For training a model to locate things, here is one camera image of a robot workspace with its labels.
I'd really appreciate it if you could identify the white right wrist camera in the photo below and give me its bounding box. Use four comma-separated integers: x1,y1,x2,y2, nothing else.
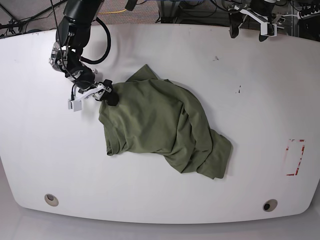
68,83,107,112

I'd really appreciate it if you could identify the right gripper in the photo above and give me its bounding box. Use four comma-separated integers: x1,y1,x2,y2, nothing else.
65,66,119,106

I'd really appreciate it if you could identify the aluminium frame base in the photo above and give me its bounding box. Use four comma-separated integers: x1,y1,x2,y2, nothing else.
155,0,187,24

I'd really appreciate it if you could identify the olive green T-shirt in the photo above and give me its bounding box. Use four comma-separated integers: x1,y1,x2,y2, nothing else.
99,65,233,179

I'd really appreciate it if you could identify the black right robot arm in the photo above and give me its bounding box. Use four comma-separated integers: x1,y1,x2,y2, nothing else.
49,0,119,108

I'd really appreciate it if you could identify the red tape rectangle marking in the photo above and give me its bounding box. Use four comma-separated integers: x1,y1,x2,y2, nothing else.
284,139,306,176

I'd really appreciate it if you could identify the right table cable grommet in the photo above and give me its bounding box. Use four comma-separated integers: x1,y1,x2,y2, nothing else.
262,199,278,212

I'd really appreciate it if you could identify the black tripod stand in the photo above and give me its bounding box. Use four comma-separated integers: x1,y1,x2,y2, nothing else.
0,0,67,39

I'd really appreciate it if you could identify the table cable grommet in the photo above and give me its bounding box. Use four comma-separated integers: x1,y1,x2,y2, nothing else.
262,199,278,212
44,194,59,207

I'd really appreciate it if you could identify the white power strip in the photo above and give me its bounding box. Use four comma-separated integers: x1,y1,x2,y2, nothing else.
297,7,320,20

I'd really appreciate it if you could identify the yellow floor cable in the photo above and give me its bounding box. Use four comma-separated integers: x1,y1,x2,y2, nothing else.
98,8,128,16

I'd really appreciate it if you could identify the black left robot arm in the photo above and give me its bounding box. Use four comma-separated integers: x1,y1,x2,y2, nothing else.
229,0,278,42

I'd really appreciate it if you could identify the left table cable grommet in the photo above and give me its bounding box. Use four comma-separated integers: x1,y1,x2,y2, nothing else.
44,194,59,207

